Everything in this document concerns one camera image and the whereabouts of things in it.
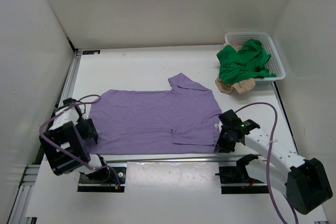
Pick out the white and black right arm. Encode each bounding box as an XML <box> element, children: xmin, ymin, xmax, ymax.
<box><xmin>217</xmin><ymin>110</ymin><xmax>333</xmax><ymax>215</ymax></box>

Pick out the white plastic basket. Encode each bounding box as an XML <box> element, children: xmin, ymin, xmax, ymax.
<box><xmin>225</xmin><ymin>31</ymin><xmax>286</xmax><ymax>86</ymax></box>

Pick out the aluminium left frame rail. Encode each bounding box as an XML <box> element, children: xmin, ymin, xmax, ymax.
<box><xmin>7</xmin><ymin>48</ymin><xmax>82</xmax><ymax>224</ymax></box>

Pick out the purple t shirt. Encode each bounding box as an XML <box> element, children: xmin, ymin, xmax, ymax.
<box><xmin>88</xmin><ymin>73</ymin><xmax>222</xmax><ymax>155</ymax></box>

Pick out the green t shirt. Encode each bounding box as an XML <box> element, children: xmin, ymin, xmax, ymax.
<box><xmin>216</xmin><ymin>39</ymin><xmax>276</xmax><ymax>84</ymax></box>

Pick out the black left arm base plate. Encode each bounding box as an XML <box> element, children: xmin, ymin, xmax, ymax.
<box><xmin>77</xmin><ymin>163</ymin><xmax>127</xmax><ymax>193</ymax></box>

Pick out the blue label sticker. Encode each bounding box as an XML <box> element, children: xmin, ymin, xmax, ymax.
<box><xmin>82</xmin><ymin>50</ymin><xmax>100</xmax><ymax>55</ymax></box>

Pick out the aluminium table edge rail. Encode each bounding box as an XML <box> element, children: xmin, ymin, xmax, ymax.
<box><xmin>102</xmin><ymin>154</ymin><xmax>299</xmax><ymax>164</ymax></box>

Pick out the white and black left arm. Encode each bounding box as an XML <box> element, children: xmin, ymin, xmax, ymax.
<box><xmin>39</xmin><ymin>94</ymin><xmax>112</xmax><ymax>183</ymax></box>

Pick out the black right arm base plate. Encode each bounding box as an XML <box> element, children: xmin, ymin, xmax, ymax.
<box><xmin>215</xmin><ymin>154</ymin><xmax>269</xmax><ymax>195</ymax></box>

